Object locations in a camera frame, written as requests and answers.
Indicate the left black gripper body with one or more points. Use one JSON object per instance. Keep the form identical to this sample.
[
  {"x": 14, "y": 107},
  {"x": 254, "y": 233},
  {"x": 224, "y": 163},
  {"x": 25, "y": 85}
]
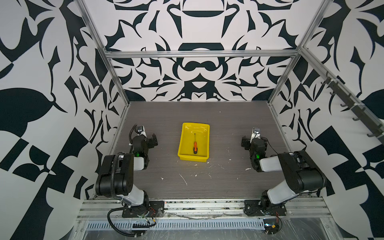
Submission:
[{"x": 146, "y": 151}]

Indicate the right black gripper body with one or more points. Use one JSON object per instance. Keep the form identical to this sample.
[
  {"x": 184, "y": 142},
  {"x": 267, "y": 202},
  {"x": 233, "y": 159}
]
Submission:
[{"x": 252, "y": 154}]

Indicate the yellow plastic bin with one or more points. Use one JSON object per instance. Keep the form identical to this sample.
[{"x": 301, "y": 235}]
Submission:
[{"x": 185, "y": 151}]

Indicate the orange black screwdriver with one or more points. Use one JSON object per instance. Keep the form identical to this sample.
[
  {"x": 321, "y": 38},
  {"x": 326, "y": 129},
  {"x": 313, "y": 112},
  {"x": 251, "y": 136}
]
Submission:
[{"x": 195, "y": 146}]

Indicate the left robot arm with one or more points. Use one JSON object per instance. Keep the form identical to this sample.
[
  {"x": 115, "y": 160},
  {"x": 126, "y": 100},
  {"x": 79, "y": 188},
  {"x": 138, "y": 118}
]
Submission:
[{"x": 116, "y": 177}]

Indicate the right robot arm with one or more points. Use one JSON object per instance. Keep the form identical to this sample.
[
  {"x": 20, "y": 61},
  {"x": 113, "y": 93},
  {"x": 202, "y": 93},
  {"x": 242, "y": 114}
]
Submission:
[{"x": 301, "y": 173}]

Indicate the small green circuit board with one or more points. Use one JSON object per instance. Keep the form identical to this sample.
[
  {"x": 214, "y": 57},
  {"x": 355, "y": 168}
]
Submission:
[{"x": 272, "y": 226}]

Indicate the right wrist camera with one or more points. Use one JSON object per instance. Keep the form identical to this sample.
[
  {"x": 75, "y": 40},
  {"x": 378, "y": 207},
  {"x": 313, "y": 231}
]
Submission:
[{"x": 255, "y": 134}]

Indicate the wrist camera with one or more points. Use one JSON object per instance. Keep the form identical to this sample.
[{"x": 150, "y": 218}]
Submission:
[
  {"x": 255, "y": 134},
  {"x": 140, "y": 130}
]

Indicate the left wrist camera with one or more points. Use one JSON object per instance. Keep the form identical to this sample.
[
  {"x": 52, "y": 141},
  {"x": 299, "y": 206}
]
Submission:
[{"x": 140, "y": 130}]

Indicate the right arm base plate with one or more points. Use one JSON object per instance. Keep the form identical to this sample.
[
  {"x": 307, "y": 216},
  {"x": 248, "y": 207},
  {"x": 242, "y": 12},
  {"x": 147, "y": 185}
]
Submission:
[{"x": 261, "y": 208}]

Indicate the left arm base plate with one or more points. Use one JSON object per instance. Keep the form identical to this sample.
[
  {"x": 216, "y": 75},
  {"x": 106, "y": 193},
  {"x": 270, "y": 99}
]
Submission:
[{"x": 149, "y": 209}]

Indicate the aluminium front rail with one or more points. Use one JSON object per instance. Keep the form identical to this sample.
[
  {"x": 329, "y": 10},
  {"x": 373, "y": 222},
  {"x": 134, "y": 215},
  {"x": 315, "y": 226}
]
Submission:
[{"x": 207, "y": 208}]

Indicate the white slotted cable duct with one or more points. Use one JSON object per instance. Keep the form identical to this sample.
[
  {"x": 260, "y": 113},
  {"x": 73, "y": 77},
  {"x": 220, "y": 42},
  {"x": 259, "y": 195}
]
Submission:
[{"x": 211, "y": 224}]

